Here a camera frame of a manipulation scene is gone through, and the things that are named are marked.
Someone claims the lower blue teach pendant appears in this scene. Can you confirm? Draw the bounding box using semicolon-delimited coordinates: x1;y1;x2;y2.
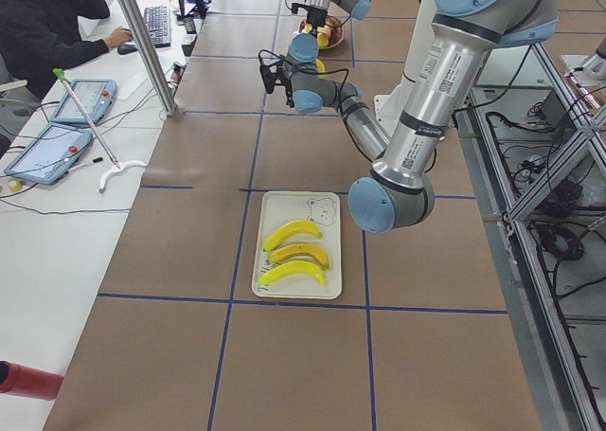
4;123;93;185

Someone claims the seated person in black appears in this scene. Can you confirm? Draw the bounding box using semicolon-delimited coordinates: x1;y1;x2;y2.
1;0;133;99

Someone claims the black computer mouse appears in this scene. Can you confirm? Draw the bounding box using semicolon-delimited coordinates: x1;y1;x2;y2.
117;43;138;55

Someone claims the upper blue teach pendant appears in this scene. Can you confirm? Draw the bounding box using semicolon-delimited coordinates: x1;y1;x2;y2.
50;80;117;127

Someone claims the black computer keyboard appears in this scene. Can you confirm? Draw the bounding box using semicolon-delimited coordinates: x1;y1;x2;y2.
143;6;171;47

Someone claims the red cylinder bottle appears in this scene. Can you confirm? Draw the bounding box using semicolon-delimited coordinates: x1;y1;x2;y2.
1;361;63;401

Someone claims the blue teach pendant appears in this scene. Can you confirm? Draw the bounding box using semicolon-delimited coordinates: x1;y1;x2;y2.
4;123;93;185
50;80;117;127

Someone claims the black marker pen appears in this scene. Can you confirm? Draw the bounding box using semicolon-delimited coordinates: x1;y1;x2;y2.
67;156;104;173

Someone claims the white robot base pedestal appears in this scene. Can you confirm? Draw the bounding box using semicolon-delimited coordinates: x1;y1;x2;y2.
374;0;436;137

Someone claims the dark yellow banana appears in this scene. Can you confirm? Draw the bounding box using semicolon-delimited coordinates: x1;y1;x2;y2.
268;242;330;271

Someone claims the white rectangular bear plate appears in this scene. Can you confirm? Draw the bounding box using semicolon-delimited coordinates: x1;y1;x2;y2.
251;191;342;300

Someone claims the woven wicker fruit basket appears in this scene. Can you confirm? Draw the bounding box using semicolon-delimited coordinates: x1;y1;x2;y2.
319;15;344;50

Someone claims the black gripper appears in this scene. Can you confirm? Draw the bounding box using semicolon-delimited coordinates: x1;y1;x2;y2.
276;65;294;104
306;5;328;28

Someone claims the bright yellow banana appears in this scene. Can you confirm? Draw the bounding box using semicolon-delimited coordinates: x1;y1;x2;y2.
258;260;326;287

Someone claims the aluminium frame post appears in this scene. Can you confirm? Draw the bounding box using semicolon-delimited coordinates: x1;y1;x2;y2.
117;0;177;117

